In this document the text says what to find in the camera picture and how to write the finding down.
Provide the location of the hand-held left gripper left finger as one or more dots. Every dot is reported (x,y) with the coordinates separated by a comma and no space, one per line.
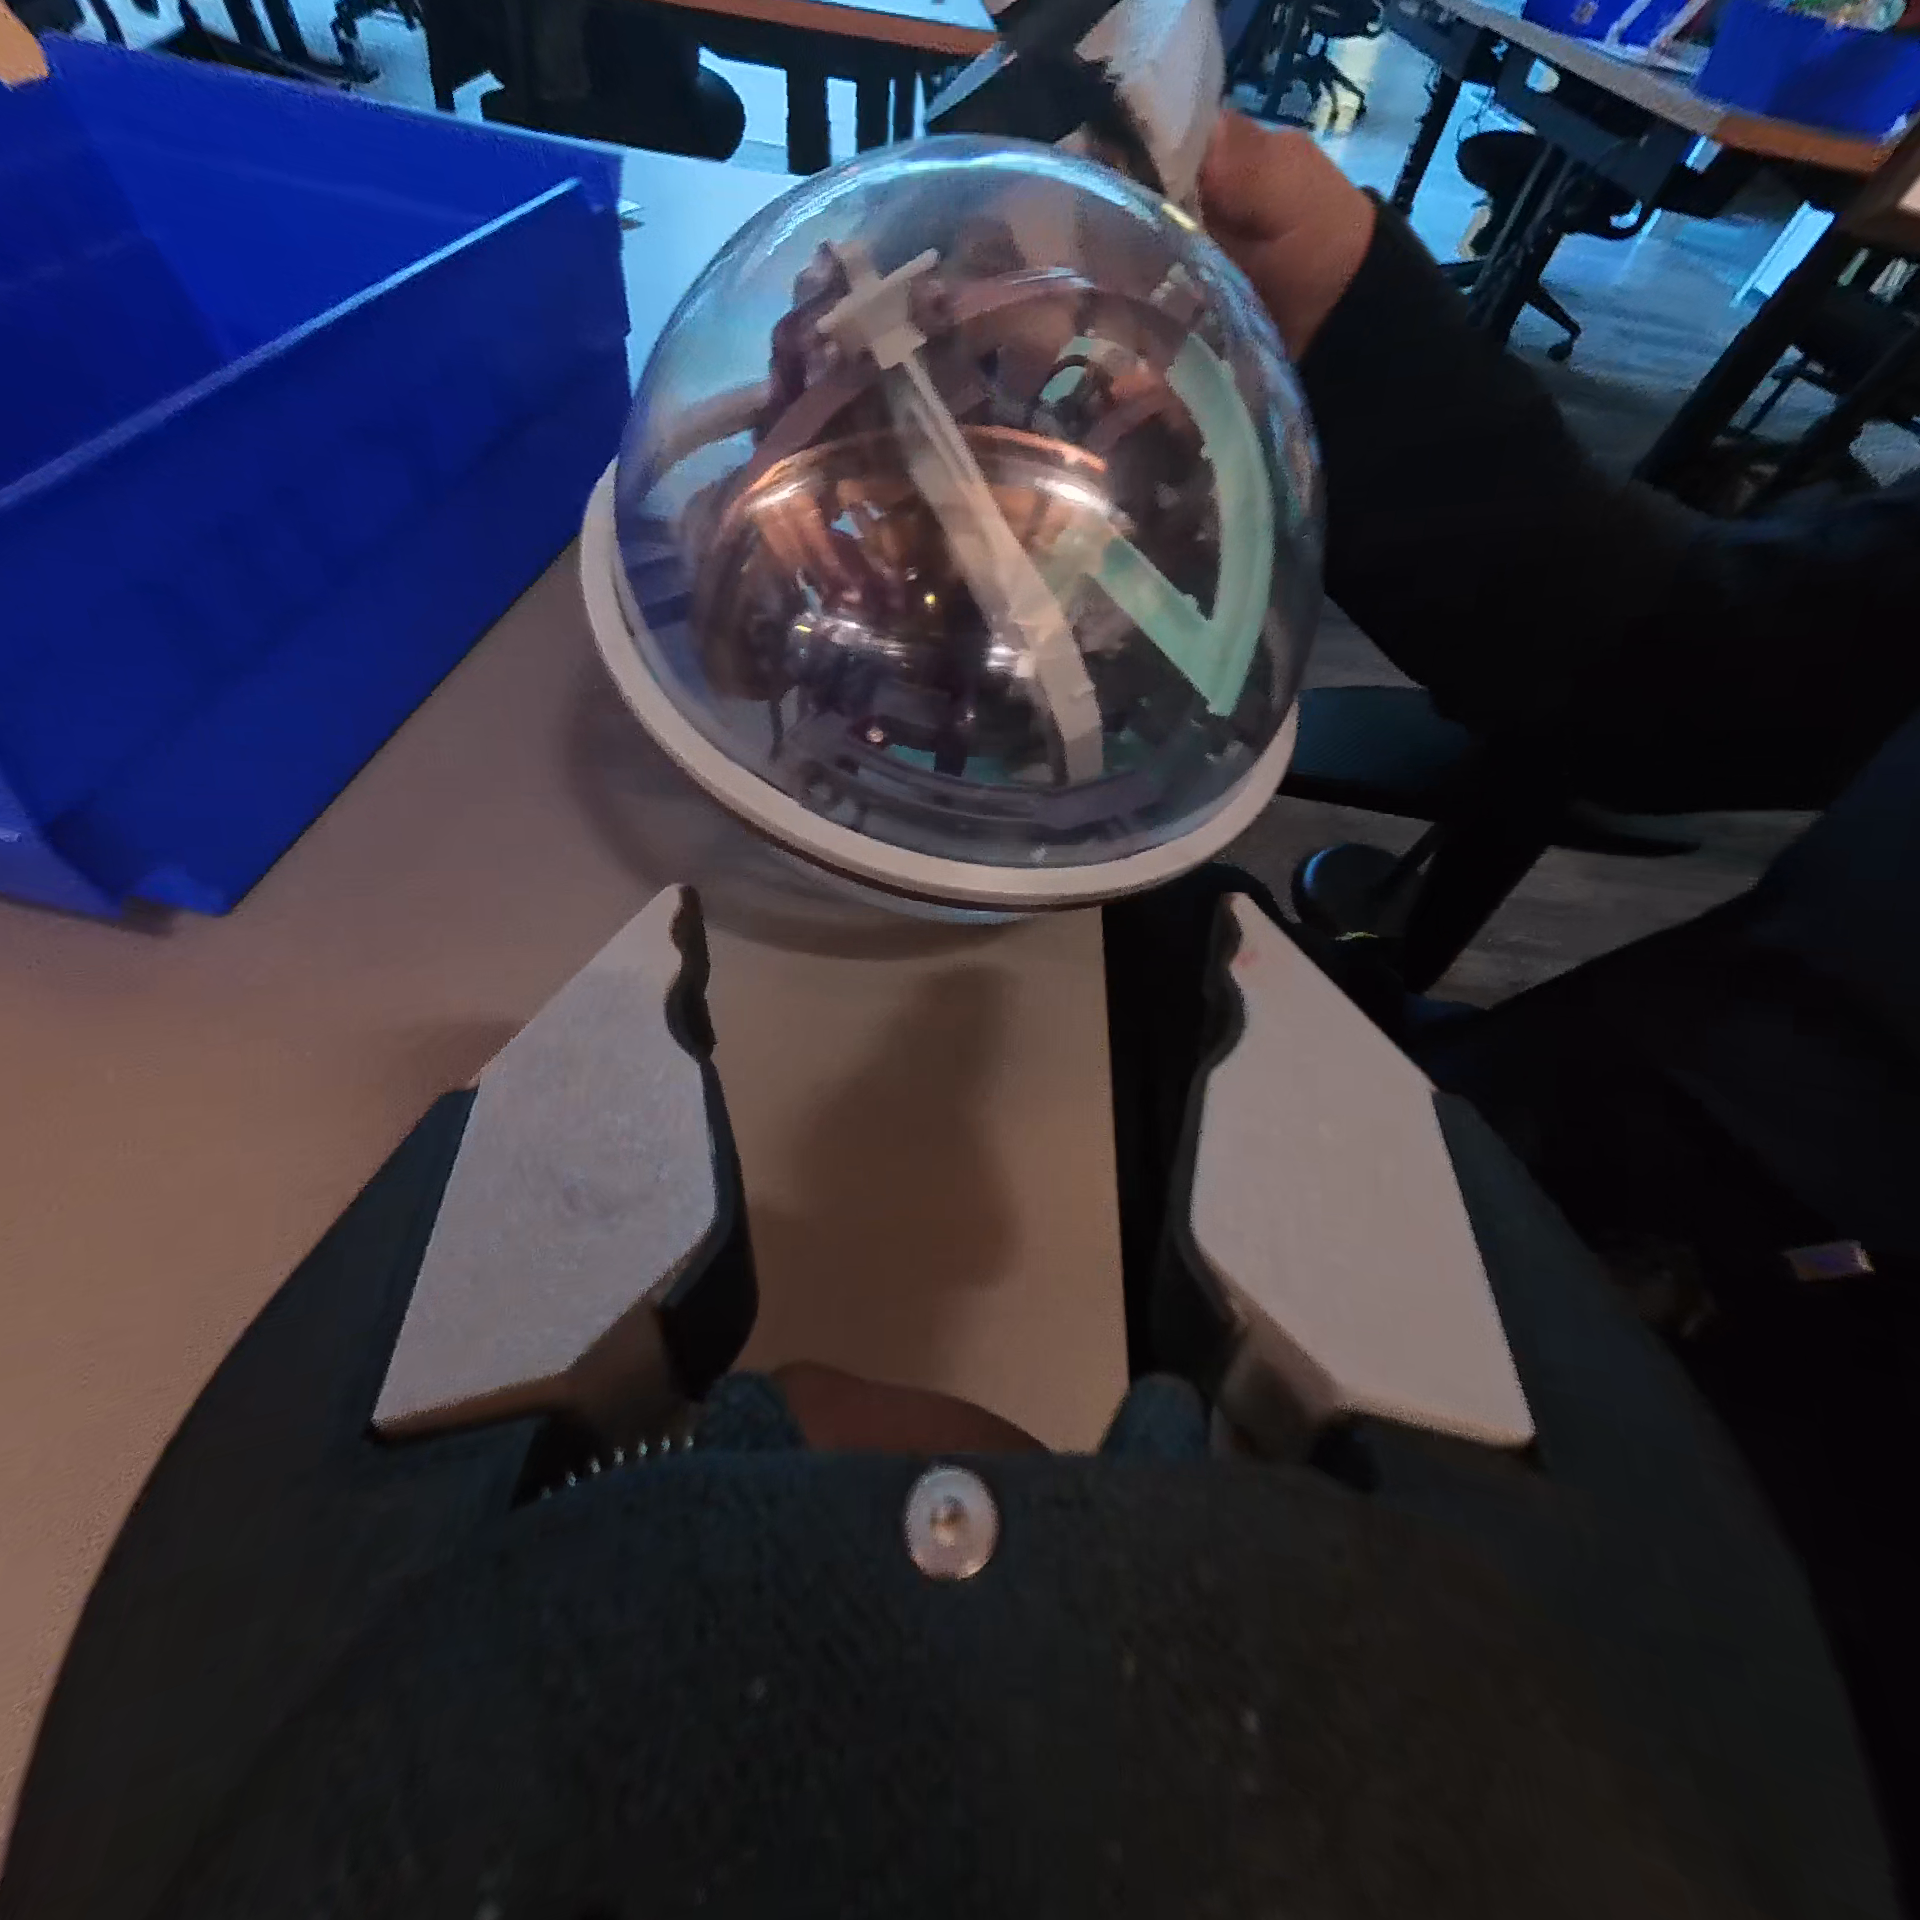
(570,1154)

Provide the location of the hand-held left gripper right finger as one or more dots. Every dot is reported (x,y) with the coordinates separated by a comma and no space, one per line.
(1334,1201)

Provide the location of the clear plastic maze ball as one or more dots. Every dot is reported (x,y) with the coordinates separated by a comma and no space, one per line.
(961,540)

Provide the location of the person's right forearm black sleeve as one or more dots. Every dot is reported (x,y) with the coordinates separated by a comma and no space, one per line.
(1500,494)

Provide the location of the person's right hand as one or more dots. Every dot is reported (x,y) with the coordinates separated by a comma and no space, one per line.
(1290,224)

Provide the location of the wooden desk with black legs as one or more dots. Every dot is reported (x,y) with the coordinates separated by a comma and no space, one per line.
(841,39)
(1770,165)

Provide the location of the black office chair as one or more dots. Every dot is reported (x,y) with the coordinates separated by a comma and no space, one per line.
(1411,765)
(631,75)
(1522,189)

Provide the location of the person's dark trouser leg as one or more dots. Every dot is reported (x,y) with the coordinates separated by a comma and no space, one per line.
(1694,1051)

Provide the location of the small blue storage bin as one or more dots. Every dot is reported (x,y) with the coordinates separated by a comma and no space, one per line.
(1822,52)

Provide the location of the blue plastic bin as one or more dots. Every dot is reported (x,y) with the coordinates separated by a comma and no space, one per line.
(255,494)

